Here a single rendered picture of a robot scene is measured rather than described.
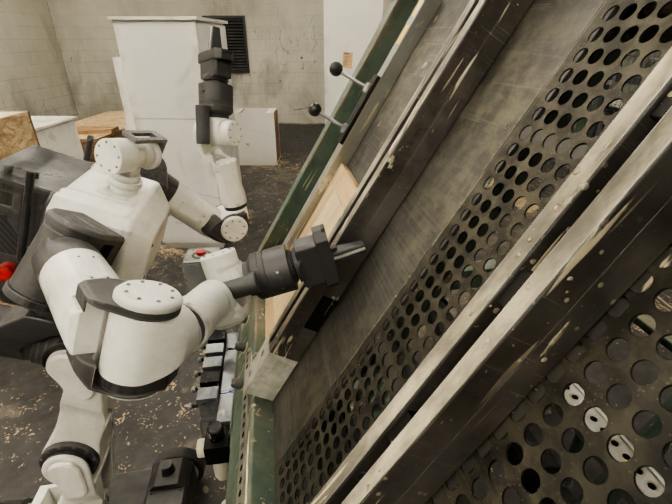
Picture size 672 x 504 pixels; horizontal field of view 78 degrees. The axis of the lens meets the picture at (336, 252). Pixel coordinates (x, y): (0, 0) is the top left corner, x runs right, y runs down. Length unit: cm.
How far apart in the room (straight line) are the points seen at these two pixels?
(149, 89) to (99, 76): 682
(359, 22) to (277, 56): 464
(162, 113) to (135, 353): 302
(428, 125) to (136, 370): 57
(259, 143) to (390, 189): 536
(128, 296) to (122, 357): 7
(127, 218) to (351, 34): 400
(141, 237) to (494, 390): 69
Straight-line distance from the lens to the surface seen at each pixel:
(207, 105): 115
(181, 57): 337
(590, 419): 92
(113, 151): 89
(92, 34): 1022
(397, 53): 118
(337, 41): 467
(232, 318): 71
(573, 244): 37
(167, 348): 55
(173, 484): 178
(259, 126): 603
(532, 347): 40
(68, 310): 58
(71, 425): 133
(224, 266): 75
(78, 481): 142
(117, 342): 54
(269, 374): 96
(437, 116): 76
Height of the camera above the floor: 162
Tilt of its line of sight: 27 degrees down
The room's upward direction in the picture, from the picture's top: straight up
